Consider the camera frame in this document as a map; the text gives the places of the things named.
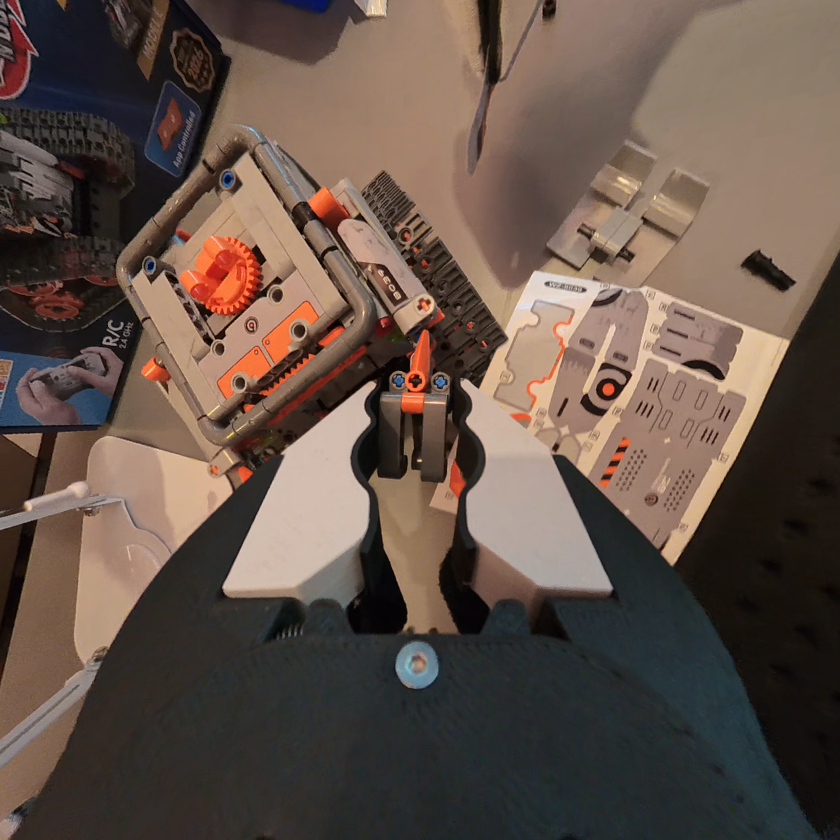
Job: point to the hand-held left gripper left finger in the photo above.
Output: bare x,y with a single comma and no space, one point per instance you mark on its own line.
295,525

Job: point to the blue robot kit box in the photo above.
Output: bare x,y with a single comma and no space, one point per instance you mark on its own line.
79,197

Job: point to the black perforated armrest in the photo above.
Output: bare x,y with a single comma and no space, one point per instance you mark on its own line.
787,558

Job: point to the grey plastic panel assembly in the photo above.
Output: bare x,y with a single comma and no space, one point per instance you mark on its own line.
623,216

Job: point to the clear plastic bag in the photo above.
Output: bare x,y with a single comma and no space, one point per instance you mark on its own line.
374,5

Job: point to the white stand base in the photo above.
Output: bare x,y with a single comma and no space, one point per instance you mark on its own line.
118,590

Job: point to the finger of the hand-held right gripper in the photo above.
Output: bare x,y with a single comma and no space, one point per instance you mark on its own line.
491,98

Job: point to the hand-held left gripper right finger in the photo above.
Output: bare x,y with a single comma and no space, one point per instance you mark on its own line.
538,525

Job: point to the black plastic pin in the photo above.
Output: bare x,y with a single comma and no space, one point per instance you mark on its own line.
768,269

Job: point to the booklet holder clip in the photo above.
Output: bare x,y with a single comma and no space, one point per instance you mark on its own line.
59,499

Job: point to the robot sticker sheet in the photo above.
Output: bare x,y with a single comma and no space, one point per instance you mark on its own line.
656,420

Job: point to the grey orange tracked toy robot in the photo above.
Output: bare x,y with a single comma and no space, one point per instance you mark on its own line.
262,282

